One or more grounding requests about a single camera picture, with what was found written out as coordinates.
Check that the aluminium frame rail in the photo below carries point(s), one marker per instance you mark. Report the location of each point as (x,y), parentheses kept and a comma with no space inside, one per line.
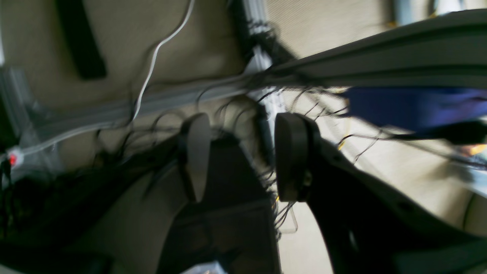
(446,51)

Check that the blue plastic panel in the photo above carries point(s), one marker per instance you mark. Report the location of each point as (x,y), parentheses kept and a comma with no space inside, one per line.
(416,109)

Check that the black power strip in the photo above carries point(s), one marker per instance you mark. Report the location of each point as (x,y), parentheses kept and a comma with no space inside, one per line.
(80,39)

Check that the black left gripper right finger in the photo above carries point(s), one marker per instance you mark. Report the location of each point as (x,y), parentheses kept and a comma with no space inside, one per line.
(368,226)

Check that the white power strip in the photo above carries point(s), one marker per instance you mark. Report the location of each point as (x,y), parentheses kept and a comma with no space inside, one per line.
(42,165)

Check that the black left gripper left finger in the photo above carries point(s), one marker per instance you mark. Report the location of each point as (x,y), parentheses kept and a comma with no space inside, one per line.
(110,220)

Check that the black computer case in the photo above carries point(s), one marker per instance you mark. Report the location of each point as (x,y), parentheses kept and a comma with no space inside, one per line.
(233,223)

